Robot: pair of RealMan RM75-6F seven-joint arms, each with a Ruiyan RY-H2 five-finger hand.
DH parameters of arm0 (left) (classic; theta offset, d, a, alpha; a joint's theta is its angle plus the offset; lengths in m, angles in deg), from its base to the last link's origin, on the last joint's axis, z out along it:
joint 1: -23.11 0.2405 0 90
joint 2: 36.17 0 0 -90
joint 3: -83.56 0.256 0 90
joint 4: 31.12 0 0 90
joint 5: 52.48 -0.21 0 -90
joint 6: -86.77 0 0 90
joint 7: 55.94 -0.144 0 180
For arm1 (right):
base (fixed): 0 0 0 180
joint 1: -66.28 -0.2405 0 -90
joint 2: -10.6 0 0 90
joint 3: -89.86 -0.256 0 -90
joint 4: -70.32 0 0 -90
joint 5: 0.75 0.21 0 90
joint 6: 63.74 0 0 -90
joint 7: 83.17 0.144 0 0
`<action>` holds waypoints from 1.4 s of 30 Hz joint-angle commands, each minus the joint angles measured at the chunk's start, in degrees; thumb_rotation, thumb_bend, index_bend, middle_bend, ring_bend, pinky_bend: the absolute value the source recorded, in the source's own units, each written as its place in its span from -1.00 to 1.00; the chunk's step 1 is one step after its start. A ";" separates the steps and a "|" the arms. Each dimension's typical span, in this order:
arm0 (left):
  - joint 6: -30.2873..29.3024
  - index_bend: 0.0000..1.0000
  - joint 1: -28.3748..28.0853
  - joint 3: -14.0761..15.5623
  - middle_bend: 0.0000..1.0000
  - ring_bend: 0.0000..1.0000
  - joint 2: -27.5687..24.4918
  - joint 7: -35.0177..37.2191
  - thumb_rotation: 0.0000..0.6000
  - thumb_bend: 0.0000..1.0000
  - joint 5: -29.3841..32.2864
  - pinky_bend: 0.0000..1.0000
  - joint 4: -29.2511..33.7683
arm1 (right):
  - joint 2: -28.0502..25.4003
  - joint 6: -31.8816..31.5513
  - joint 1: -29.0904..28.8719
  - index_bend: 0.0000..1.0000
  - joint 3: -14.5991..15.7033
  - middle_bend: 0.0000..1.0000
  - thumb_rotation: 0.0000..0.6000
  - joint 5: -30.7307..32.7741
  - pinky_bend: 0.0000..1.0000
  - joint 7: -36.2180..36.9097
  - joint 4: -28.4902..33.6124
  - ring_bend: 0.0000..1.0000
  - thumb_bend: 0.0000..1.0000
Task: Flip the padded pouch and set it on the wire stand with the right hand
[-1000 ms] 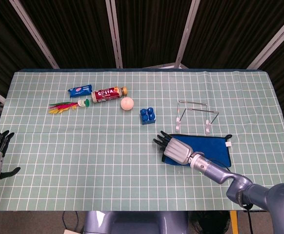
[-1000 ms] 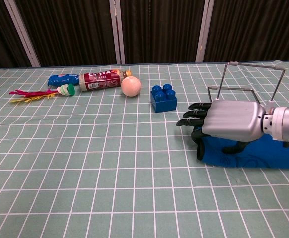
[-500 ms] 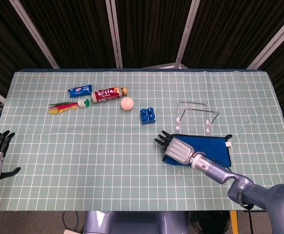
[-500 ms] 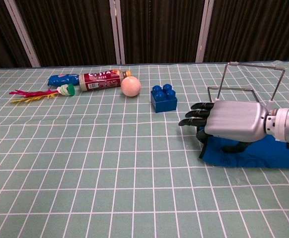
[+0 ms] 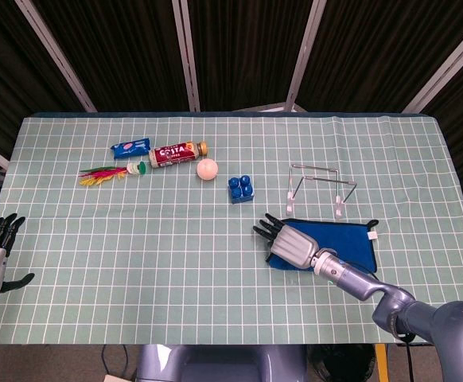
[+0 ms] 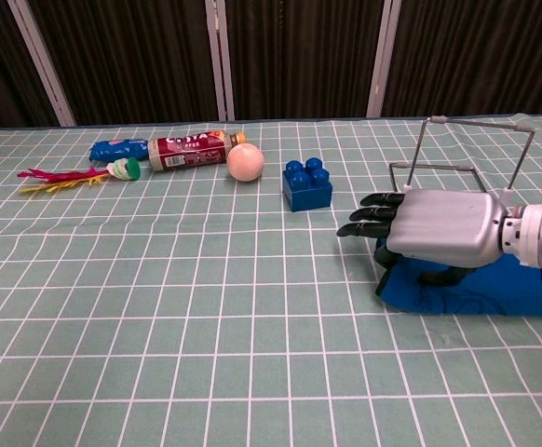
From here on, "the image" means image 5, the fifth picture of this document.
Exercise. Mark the blue-grey robot torso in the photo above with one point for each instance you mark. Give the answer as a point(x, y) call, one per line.
point(215, 364)

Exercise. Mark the yellow floor strip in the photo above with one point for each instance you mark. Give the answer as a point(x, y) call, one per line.
point(381, 364)

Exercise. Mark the black and blue cloth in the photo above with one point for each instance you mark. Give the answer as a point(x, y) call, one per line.
point(347, 242)

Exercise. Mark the colourful feather shuttlecock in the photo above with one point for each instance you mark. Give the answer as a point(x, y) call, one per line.
point(136, 168)

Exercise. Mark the white paper sheet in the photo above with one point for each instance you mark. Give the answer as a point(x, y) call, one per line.
point(118, 378)

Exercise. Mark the white frame post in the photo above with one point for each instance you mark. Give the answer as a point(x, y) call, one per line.
point(305, 55)
point(187, 55)
point(446, 71)
point(56, 55)

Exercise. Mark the blue building block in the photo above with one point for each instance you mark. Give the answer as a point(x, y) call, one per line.
point(241, 191)

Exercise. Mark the blue snack packet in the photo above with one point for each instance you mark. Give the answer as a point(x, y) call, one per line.
point(130, 148)

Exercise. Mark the black bag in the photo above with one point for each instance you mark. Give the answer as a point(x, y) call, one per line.
point(343, 364)

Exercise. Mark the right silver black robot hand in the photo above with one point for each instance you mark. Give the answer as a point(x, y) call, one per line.
point(295, 246)

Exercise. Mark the Costa coffee bottle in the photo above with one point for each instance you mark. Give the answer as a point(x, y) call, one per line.
point(173, 154)

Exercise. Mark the green checked tablecloth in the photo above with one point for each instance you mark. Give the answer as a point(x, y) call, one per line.
point(136, 258)

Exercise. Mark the pale pink ball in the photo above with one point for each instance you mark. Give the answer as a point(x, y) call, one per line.
point(207, 170)

